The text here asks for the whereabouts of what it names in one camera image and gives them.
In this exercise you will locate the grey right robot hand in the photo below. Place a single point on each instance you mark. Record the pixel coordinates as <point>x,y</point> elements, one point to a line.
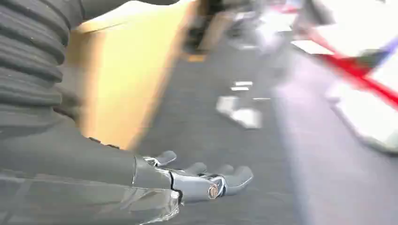
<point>77,174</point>

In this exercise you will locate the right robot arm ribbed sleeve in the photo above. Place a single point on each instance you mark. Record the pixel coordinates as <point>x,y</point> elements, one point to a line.
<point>28,52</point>

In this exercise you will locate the white board with red stripe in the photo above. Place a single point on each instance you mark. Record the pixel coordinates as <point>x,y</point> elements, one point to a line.
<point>363,77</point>

